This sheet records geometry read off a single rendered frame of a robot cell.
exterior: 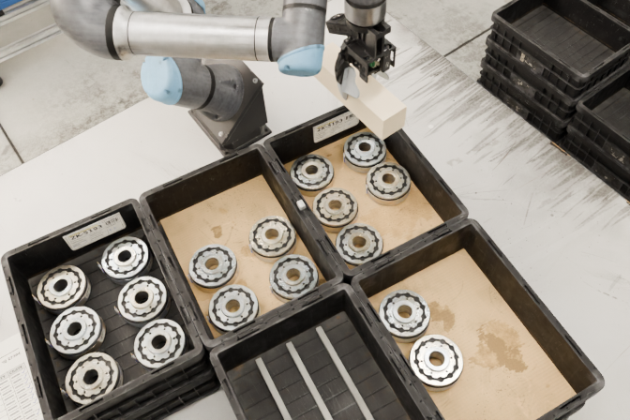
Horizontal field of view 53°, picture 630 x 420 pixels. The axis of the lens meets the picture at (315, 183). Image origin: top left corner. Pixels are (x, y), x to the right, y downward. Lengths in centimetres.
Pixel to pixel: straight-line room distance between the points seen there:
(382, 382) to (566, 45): 150
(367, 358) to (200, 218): 50
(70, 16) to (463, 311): 93
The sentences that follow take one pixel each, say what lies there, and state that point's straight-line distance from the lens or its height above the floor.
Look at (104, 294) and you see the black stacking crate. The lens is 145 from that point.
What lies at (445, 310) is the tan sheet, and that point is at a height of 83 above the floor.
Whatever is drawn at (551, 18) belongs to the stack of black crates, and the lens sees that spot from 251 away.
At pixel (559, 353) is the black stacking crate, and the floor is 87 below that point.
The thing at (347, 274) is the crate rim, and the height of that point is 93.
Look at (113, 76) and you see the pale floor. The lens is 308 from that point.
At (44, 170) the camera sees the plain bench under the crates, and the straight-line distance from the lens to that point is 187.
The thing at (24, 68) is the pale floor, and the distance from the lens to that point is 329.
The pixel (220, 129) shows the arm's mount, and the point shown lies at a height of 78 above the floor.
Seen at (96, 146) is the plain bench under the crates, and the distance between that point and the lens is 187.
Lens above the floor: 206
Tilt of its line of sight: 55 degrees down
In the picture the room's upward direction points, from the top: 4 degrees counter-clockwise
